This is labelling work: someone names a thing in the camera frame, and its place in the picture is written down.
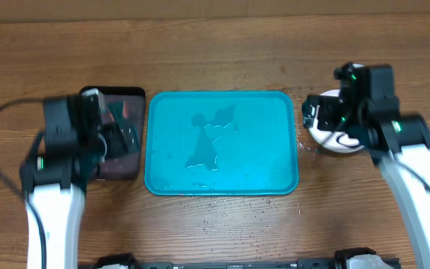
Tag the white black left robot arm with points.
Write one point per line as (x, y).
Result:
(81, 132)

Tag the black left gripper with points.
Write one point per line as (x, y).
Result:
(117, 143)

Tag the white plate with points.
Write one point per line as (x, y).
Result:
(335, 142)

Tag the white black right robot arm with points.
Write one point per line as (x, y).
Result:
(368, 110)

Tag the pink cleaning sponge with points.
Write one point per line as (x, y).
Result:
(125, 110)

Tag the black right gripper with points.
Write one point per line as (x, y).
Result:
(329, 110)

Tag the teal serving tray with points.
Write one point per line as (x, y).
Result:
(221, 143)

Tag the black water tray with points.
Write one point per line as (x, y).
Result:
(126, 167)

